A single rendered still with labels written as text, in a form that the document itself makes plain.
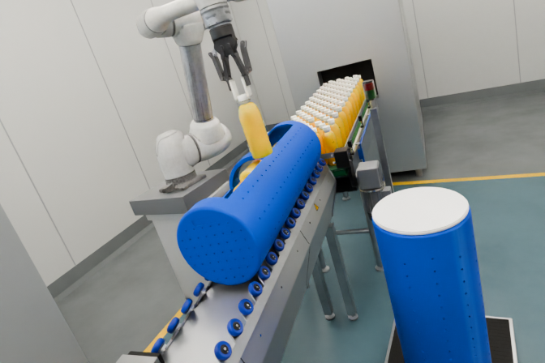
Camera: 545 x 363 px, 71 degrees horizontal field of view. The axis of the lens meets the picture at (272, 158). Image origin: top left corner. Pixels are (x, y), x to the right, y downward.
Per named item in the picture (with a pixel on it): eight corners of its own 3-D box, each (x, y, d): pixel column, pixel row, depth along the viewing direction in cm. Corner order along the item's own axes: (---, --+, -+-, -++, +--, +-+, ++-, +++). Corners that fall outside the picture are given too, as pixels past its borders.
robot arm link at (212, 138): (187, 158, 203) (222, 144, 215) (202, 168, 192) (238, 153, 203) (154, 4, 168) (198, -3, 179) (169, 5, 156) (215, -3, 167)
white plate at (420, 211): (469, 184, 120) (469, 187, 120) (381, 188, 134) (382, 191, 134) (467, 232, 98) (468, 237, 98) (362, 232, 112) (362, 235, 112)
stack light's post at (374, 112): (402, 269, 248) (369, 109, 216) (402, 265, 252) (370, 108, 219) (409, 269, 247) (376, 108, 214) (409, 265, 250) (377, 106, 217)
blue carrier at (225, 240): (198, 290, 125) (160, 216, 118) (278, 177, 201) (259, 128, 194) (274, 282, 113) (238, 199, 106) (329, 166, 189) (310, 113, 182)
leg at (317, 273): (324, 320, 226) (297, 230, 207) (326, 313, 231) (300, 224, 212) (333, 320, 224) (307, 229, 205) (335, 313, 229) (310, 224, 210)
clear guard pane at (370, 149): (376, 219, 227) (359, 144, 213) (384, 167, 295) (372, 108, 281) (377, 219, 227) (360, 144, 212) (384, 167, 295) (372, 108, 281)
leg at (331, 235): (347, 321, 220) (322, 228, 202) (349, 313, 225) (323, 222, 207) (358, 321, 218) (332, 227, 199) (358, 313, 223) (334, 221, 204)
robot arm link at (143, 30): (138, 5, 150) (169, 1, 157) (126, 15, 165) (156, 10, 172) (148, 39, 154) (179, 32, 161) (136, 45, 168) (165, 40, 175)
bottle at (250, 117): (259, 158, 125) (241, 104, 120) (249, 156, 131) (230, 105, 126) (276, 149, 128) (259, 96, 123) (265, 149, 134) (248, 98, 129)
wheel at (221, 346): (209, 353, 92) (213, 350, 91) (217, 339, 96) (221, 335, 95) (224, 365, 92) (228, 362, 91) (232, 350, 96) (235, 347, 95)
